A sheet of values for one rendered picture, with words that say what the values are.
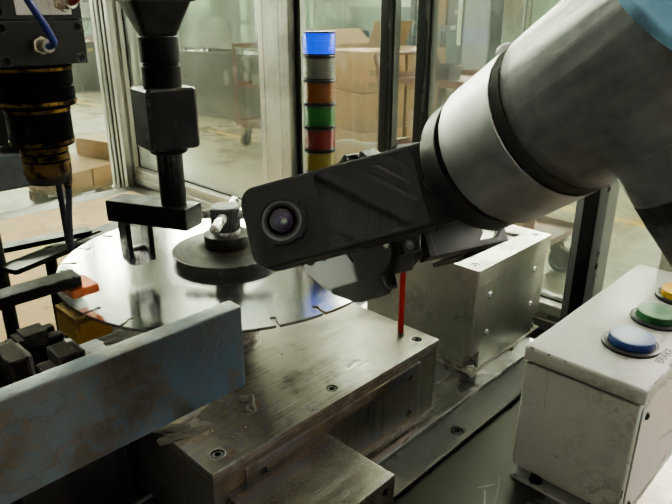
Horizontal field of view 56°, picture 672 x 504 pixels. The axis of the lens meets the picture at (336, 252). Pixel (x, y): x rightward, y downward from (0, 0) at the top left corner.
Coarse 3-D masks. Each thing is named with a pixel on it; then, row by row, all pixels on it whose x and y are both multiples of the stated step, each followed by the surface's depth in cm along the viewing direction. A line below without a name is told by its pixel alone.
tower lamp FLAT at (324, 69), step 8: (304, 56) 85; (312, 56) 85; (320, 56) 85; (328, 56) 85; (304, 64) 85; (312, 64) 84; (320, 64) 84; (328, 64) 84; (304, 72) 85; (312, 72) 84; (320, 72) 84; (328, 72) 84; (320, 80) 84
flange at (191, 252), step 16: (192, 240) 66; (208, 240) 62; (224, 240) 62; (240, 240) 62; (176, 256) 62; (192, 256) 62; (208, 256) 61; (224, 256) 61; (240, 256) 61; (192, 272) 60; (208, 272) 59; (224, 272) 59; (240, 272) 60
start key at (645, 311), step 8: (640, 304) 64; (648, 304) 64; (656, 304) 64; (664, 304) 64; (640, 312) 62; (648, 312) 62; (656, 312) 62; (664, 312) 62; (648, 320) 61; (656, 320) 61; (664, 320) 61
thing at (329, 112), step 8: (304, 104) 87; (328, 104) 87; (304, 112) 88; (312, 112) 86; (320, 112) 86; (328, 112) 86; (304, 120) 88; (312, 120) 87; (320, 120) 86; (328, 120) 87
